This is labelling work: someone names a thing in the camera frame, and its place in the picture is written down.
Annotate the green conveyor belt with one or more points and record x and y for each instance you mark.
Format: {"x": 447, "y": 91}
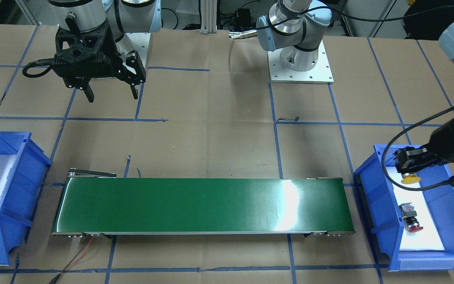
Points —
{"x": 171, "y": 206}

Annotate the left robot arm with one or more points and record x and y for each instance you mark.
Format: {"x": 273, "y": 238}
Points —
{"x": 296, "y": 27}

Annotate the blue bin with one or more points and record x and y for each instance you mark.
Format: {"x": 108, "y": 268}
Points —
{"x": 19, "y": 197}
{"x": 377, "y": 181}

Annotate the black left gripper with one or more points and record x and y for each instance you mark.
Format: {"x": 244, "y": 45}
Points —
{"x": 444, "y": 137}

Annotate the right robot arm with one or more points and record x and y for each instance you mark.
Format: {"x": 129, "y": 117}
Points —
{"x": 124, "y": 16}

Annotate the aluminium frame post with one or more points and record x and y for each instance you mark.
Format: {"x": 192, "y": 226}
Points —
{"x": 208, "y": 12}

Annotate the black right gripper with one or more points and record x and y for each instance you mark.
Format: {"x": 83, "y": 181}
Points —
{"x": 113, "y": 48}

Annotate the red push button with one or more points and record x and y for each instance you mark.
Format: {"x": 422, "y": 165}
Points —
{"x": 409, "y": 215}

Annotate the yellow push button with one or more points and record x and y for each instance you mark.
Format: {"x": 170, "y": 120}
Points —
{"x": 410, "y": 178}

